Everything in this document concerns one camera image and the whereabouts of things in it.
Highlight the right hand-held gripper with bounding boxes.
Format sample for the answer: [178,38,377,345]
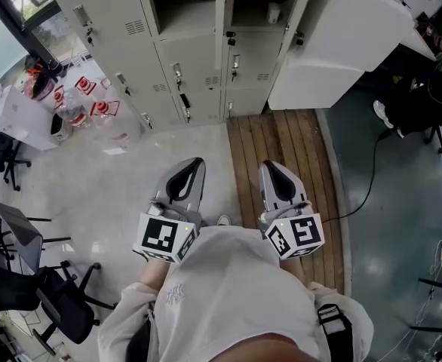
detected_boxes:
[258,160,324,259]

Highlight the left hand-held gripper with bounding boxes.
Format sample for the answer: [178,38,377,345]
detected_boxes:
[132,157,209,265]

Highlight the grey metal locker door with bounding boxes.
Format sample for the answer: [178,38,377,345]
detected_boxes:
[281,0,321,58]
[214,0,238,70]

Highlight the person's left forearm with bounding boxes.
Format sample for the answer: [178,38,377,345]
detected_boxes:
[138,257,171,292]

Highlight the person's right forearm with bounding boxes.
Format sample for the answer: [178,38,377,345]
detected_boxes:
[279,256,309,290]

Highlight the grey metal locker cabinet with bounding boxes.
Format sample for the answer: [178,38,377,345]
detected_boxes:
[42,0,320,131]

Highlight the wooden plank platform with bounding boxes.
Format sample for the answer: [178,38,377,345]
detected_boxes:
[226,109,353,296]

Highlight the person's white sweatshirt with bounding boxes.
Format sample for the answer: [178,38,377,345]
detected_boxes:
[97,224,375,362]

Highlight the pack of red label bottles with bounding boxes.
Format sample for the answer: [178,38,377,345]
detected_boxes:
[52,74,122,129]

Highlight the white and black bin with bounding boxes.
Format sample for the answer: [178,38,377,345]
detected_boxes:
[50,112,72,143]

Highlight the white counter unit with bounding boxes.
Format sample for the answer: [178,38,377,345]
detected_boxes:
[268,0,439,111]

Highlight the grey panel stand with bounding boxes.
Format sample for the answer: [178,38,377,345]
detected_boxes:
[0,199,72,275]

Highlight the large white cardboard box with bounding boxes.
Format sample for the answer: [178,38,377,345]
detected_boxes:
[0,84,62,152]

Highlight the clear plastic bag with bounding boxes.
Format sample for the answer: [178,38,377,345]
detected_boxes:
[22,56,58,102]

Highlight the black metal stand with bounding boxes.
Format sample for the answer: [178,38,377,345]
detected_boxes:
[409,276,442,335]

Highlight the black framed window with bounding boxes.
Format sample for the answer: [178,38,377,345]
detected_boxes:
[0,0,91,79]

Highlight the black floor cable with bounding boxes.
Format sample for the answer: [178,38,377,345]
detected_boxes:
[321,130,387,224]

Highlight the black shoulder strap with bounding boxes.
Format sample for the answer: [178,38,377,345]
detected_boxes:
[317,302,355,362]
[124,314,152,362]

